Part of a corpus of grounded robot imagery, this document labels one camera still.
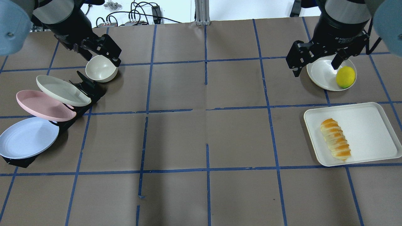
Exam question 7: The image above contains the white plate under lemon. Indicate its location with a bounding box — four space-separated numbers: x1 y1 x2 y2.
306 55 357 91

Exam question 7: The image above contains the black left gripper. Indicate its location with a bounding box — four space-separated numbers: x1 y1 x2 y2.
54 19 122 67

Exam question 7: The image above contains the black dish rack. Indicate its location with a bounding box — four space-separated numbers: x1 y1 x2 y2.
1 72 106 168

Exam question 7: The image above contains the cream bowl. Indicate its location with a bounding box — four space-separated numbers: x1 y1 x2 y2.
85 55 118 83

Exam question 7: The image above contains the pink plate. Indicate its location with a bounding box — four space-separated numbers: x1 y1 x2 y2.
16 90 76 122

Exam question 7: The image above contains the aluminium frame post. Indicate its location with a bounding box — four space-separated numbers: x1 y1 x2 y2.
195 0 211 26

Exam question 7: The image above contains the white rectangular tray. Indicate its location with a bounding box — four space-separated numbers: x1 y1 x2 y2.
303 102 401 166

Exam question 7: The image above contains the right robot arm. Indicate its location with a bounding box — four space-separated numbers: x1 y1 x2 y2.
286 0 402 77

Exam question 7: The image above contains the blue plate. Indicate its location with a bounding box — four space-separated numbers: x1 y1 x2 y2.
0 117 59 160

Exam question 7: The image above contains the black power adapter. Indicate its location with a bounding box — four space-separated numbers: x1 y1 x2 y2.
152 5 162 24

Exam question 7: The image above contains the orange striped bread loaf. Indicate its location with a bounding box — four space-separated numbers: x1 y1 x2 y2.
320 118 351 161

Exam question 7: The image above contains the yellow lemon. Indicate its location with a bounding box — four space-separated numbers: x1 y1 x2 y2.
335 66 356 89

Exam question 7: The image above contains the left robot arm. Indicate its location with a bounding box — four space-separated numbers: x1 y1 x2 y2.
0 0 122 67

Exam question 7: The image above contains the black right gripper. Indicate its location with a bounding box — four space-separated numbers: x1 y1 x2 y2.
285 22 369 77

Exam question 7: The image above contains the cream plate in rack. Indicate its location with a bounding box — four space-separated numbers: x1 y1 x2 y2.
36 75 91 107

